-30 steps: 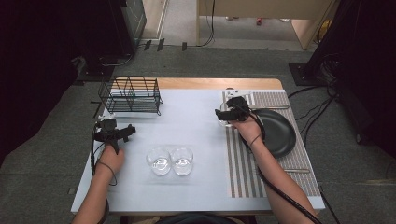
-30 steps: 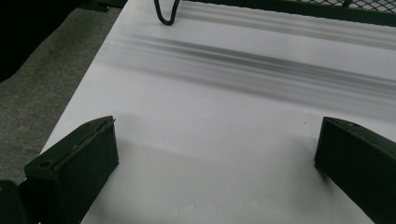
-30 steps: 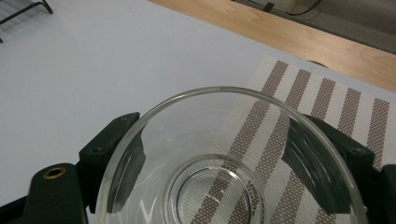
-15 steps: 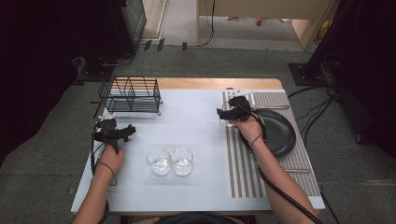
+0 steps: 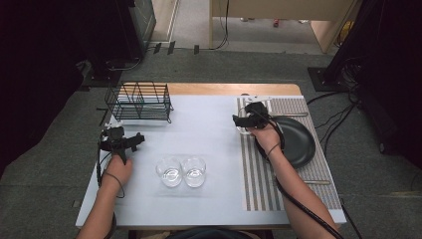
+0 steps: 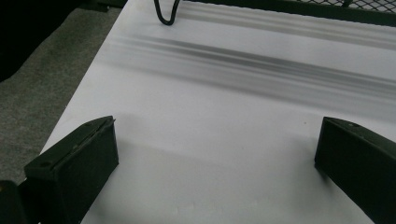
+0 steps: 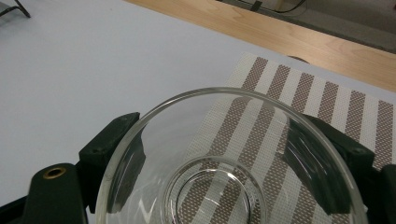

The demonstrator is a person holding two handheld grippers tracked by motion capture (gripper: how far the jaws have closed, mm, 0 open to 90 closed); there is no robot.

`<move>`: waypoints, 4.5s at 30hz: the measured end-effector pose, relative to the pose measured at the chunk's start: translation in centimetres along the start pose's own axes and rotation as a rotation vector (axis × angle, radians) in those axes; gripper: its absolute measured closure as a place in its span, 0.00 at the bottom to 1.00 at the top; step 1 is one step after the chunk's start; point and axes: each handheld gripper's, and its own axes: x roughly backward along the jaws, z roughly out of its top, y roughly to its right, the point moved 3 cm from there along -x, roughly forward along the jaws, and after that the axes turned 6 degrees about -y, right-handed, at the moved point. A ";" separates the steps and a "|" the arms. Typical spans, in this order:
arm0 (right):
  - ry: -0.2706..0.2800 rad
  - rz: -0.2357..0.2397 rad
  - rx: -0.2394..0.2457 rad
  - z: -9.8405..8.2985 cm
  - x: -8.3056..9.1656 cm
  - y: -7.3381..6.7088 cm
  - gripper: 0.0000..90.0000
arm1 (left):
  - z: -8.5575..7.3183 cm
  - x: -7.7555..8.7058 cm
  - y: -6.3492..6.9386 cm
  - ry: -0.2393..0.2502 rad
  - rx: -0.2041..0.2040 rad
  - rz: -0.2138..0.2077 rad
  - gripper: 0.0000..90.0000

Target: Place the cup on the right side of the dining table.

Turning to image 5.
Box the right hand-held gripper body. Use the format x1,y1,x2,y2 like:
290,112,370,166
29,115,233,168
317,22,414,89
243,95,274,130

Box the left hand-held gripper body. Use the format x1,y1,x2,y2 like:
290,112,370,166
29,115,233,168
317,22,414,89
99,122,134,166

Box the person's right hand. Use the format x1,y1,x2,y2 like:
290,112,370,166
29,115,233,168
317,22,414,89
250,122,283,160

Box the person's left hand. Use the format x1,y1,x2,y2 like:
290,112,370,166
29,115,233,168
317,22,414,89
101,154,134,192

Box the black wrist band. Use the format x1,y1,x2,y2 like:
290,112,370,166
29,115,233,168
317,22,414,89
265,142,283,161
103,170,125,199

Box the silver metal utensil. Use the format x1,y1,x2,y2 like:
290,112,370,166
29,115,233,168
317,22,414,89
303,179,332,186
271,112,310,119

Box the white table cover sheet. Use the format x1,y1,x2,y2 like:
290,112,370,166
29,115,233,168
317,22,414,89
75,94,348,229

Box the black round plate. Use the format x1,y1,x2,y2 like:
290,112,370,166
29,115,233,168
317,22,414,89
255,116,317,170

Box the striped placemat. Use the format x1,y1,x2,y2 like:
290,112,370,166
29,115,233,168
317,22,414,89
235,96,343,212

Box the black stand base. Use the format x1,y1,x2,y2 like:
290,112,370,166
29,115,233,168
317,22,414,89
81,59,124,90

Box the black curtain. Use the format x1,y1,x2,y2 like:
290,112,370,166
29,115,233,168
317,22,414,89
322,0,422,168
0,0,135,173

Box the light wooden desk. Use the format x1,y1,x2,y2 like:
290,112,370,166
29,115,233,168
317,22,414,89
208,0,363,55

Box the person's dark clothing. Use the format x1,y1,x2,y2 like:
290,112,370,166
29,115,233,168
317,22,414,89
164,226,262,239

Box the dark cabinet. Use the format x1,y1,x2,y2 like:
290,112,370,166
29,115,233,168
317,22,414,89
127,0,157,59

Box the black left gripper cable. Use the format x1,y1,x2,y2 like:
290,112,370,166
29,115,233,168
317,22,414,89
95,138,117,239

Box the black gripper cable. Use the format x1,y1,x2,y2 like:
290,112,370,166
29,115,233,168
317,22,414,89
95,138,117,239
252,109,346,239

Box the black wire dish rack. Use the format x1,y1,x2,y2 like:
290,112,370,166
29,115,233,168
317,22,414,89
104,81,174,124

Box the black floor base plate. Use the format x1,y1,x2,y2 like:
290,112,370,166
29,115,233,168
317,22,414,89
307,67,350,94

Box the black floor cables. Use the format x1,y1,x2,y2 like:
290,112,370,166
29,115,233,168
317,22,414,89
306,56,364,158

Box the black hanging cable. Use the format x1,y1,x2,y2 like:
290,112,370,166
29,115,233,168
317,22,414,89
212,0,231,52

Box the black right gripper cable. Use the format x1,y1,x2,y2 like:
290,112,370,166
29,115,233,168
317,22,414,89
252,109,346,239

